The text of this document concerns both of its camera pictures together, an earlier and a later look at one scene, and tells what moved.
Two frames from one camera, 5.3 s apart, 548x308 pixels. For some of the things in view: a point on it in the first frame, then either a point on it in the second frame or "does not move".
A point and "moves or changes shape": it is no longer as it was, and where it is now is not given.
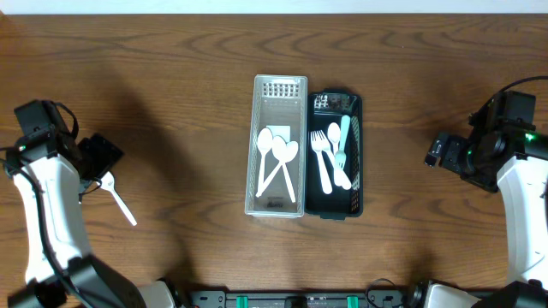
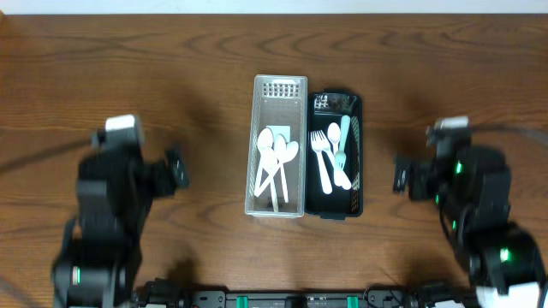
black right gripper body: (457, 158) -> (427, 183)
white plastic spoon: (292, 150) does not move
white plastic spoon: (264, 143) does not move
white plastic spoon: (108, 181) moves or changes shape
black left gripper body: (99, 156) -> (175, 169)
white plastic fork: (317, 144) does not move
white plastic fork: (325, 145) does not move
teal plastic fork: (340, 159) does not move
